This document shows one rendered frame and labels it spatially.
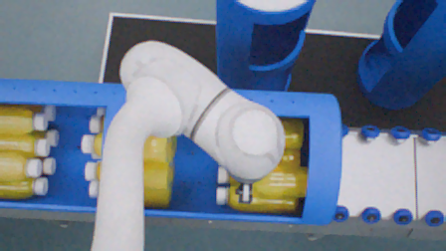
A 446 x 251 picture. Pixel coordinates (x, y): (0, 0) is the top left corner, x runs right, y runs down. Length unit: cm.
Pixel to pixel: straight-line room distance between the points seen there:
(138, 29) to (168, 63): 153
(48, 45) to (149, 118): 183
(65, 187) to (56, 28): 135
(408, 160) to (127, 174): 91
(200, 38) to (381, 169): 114
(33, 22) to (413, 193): 182
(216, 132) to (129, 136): 14
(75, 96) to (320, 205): 54
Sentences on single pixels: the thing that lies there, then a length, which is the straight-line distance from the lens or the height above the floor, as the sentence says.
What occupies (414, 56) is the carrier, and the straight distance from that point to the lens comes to 190.
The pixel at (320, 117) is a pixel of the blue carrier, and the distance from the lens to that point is 117.
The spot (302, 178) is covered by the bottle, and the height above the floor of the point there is 112.
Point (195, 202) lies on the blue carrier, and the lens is 135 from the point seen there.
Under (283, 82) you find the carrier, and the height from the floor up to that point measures 16.
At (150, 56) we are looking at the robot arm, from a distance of 90.
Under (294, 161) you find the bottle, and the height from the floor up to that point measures 109.
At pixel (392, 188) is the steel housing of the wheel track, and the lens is 148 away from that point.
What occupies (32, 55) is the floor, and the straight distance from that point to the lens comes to 264.
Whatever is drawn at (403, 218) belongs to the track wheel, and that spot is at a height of 97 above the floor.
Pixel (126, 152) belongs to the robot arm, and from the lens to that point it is 77.
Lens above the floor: 233
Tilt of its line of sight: 75 degrees down
